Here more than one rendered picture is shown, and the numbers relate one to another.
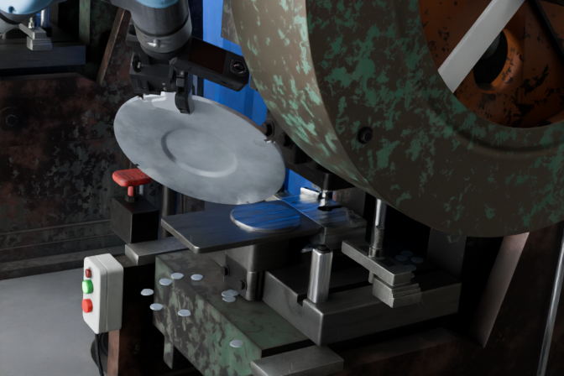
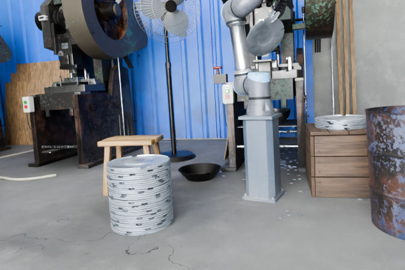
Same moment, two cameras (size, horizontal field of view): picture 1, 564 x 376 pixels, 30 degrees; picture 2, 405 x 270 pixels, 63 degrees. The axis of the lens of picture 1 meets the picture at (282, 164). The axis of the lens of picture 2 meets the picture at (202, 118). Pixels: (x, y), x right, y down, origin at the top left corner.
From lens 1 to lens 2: 2.13 m
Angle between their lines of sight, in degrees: 40
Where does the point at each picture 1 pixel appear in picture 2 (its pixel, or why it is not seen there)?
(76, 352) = not seen: hidden behind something
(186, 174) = (258, 46)
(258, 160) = (278, 36)
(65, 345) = not seen: hidden behind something
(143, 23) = not seen: outside the picture
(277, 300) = (278, 75)
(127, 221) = (223, 76)
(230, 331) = (277, 81)
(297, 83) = not seen: outside the picture
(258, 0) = not seen: outside the picture
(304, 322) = (290, 75)
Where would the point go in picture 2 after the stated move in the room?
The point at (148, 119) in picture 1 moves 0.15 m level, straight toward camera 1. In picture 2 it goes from (260, 27) to (280, 23)
